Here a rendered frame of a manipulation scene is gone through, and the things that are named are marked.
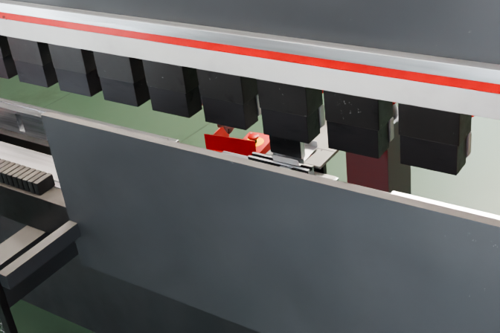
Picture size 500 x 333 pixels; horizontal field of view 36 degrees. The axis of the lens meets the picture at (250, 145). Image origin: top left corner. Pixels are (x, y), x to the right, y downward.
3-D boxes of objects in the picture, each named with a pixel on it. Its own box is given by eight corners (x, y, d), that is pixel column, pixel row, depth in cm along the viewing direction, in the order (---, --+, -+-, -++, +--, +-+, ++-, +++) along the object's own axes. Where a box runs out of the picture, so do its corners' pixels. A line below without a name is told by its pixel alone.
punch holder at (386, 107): (394, 143, 194) (393, 85, 186) (379, 159, 188) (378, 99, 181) (341, 133, 202) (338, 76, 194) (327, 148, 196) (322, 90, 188)
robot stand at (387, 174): (374, 261, 329) (367, 100, 291) (411, 273, 318) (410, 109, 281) (353, 284, 317) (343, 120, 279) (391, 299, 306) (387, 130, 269)
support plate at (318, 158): (362, 127, 227) (362, 125, 227) (320, 169, 209) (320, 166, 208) (310, 117, 237) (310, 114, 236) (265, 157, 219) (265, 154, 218)
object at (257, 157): (314, 175, 211) (313, 165, 209) (309, 180, 209) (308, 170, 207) (254, 160, 221) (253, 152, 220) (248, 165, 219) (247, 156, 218)
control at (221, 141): (278, 163, 280) (274, 120, 271) (260, 186, 268) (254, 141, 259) (231, 156, 289) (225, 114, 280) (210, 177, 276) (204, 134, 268)
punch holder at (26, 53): (67, 77, 258) (56, 32, 250) (48, 88, 252) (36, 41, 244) (37, 71, 266) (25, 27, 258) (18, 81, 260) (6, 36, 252)
